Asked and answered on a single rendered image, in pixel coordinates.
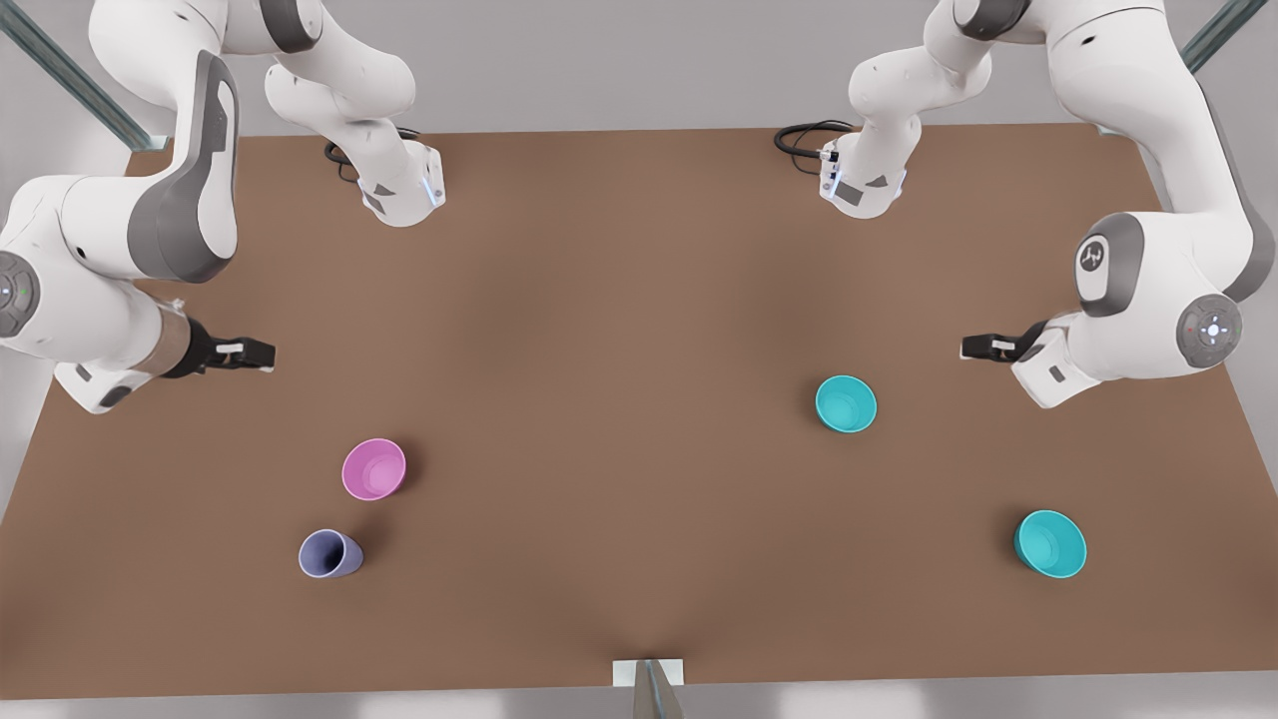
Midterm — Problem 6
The small teal bowl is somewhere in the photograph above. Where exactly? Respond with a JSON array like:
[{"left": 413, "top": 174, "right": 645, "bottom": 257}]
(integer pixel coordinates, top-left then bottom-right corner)
[{"left": 815, "top": 374, "right": 879, "bottom": 434}]

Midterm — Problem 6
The purple cup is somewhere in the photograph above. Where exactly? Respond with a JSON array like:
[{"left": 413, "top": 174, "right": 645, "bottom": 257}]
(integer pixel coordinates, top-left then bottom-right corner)
[{"left": 298, "top": 529, "right": 364, "bottom": 579}]

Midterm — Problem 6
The black cable loop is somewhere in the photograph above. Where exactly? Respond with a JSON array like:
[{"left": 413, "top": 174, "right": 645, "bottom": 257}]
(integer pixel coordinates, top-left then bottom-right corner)
[
  {"left": 774, "top": 120, "right": 858, "bottom": 161},
  {"left": 323, "top": 126, "right": 422, "bottom": 185}
]

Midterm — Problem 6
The silver frame post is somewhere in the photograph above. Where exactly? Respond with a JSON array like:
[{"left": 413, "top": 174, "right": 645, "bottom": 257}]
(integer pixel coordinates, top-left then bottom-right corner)
[
  {"left": 612, "top": 658, "right": 686, "bottom": 719},
  {"left": 0, "top": 0, "right": 169, "bottom": 153},
  {"left": 1180, "top": 0, "right": 1271, "bottom": 73}
]

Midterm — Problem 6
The large teal bowl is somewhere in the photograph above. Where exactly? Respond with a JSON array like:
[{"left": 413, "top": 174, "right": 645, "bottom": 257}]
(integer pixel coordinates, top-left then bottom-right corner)
[{"left": 1013, "top": 509, "right": 1088, "bottom": 579}]

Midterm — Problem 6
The pink bowl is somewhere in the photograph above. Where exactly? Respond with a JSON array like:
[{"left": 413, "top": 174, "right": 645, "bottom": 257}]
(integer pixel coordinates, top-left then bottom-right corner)
[{"left": 341, "top": 437, "right": 408, "bottom": 501}]

